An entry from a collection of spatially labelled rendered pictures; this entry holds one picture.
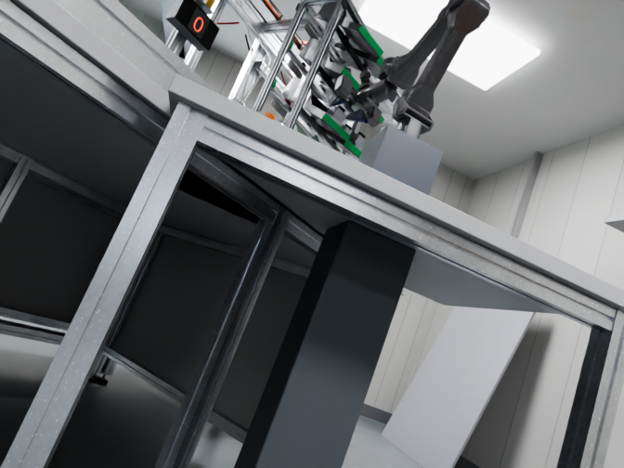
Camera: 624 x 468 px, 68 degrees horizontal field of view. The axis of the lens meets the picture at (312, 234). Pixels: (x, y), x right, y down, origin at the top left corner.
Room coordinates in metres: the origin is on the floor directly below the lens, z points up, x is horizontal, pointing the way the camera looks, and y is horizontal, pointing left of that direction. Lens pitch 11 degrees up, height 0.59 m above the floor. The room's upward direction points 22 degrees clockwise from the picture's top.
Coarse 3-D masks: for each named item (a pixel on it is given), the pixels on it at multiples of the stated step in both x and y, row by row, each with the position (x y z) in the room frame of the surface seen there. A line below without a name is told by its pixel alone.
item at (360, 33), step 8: (328, 8) 1.42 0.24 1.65; (320, 16) 1.44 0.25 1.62; (328, 16) 1.41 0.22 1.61; (344, 16) 1.35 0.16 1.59; (320, 24) 1.49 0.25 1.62; (328, 24) 1.43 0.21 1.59; (344, 24) 1.33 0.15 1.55; (352, 24) 1.31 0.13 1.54; (360, 24) 1.28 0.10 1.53; (344, 32) 1.39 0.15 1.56; (352, 32) 1.33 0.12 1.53; (360, 32) 1.29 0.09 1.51; (368, 32) 1.30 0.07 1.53; (336, 40) 1.53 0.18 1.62; (352, 40) 1.40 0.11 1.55; (360, 40) 1.34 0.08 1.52; (368, 40) 1.32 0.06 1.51; (360, 48) 1.42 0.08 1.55; (368, 48) 1.37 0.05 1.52; (376, 48) 1.35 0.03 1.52; (376, 56) 1.37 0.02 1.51
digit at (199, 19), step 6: (198, 12) 1.05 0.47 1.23; (192, 18) 1.05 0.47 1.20; (198, 18) 1.06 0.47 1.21; (204, 18) 1.07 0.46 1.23; (192, 24) 1.05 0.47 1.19; (198, 24) 1.06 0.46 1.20; (204, 24) 1.07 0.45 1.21; (192, 30) 1.06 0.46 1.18; (198, 30) 1.07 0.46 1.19; (204, 30) 1.08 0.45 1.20; (198, 36) 1.07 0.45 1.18
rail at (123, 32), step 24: (72, 0) 0.62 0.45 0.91; (96, 0) 0.65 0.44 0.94; (96, 24) 0.65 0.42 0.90; (120, 24) 0.69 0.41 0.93; (120, 48) 0.69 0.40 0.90; (144, 48) 0.72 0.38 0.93; (168, 48) 0.75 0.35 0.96; (144, 72) 0.74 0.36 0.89; (168, 72) 0.77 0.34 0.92; (192, 72) 0.80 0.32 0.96
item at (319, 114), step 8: (296, 80) 1.43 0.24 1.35; (288, 88) 1.45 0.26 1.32; (296, 88) 1.41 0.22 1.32; (288, 96) 1.43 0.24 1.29; (296, 96) 1.40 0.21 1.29; (312, 96) 1.51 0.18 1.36; (304, 104) 1.36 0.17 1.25; (312, 104) 1.54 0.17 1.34; (320, 104) 1.51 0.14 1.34; (312, 112) 1.32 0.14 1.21; (320, 112) 1.29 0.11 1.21; (320, 120) 1.31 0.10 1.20; (328, 120) 1.29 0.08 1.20; (328, 128) 1.38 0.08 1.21; (336, 128) 1.32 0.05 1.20; (344, 136) 1.36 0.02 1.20
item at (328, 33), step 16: (304, 0) 1.44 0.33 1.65; (336, 16) 1.33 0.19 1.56; (352, 16) 1.41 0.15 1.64; (288, 32) 1.44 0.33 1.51; (288, 48) 1.45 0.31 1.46; (320, 48) 1.34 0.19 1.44; (272, 64) 1.44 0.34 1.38; (272, 80) 1.44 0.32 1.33; (304, 96) 1.34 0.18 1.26; (352, 128) 1.60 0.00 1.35
